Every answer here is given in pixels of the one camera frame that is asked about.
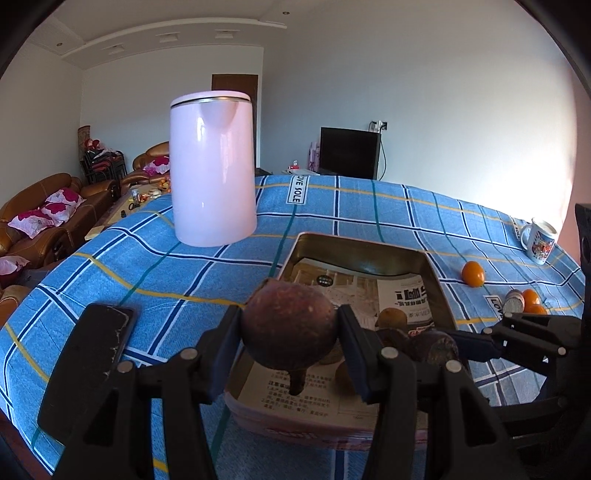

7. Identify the large orange mandarin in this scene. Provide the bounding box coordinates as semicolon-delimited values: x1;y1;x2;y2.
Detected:
524;304;548;315

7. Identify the smaller orange mandarin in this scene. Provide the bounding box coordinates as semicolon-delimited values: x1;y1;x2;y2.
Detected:
522;289;541;309

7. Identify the sugarcane piece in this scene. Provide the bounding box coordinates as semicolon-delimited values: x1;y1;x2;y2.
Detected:
502;289;526;315

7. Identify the small orange kumquat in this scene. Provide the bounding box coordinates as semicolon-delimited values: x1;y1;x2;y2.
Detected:
461;261;486;288

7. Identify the tan longan fruit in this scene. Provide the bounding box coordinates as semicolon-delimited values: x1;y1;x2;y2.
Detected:
376;307;408;331

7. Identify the purple passion fruit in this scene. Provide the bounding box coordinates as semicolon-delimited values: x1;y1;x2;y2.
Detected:
240;279;337;371

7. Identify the dark round chestnut fruit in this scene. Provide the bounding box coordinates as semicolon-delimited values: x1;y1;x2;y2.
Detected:
411;329;460;367

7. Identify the blue plaid tablecloth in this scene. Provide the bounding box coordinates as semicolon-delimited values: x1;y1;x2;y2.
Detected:
1;176;585;470

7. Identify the pink biscuit tin box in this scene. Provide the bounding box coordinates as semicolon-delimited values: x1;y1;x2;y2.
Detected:
224;232;457;450

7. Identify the white printed mug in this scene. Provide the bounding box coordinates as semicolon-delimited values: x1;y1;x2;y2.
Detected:
520;219;558;265

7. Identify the paper leaflet in tin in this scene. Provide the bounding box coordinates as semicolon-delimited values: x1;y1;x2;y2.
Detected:
235;258;433;436

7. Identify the brown leather sofa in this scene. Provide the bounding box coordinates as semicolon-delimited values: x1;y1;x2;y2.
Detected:
1;173;120;268

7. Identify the black television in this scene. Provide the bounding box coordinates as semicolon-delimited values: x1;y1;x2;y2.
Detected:
318;127;381;180

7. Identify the red white floral cushion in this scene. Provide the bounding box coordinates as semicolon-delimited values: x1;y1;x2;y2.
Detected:
8;187;85;239

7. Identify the coffee table with items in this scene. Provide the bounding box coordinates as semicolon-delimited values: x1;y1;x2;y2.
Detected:
84;184;169;241

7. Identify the brown leather armchair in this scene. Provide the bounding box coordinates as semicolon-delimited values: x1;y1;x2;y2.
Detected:
120;142;170;188

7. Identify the pink electric kettle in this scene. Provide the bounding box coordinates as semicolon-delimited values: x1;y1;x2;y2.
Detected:
169;90;257;247

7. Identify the television power cable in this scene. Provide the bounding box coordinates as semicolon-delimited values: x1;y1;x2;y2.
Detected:
368;120;388;182

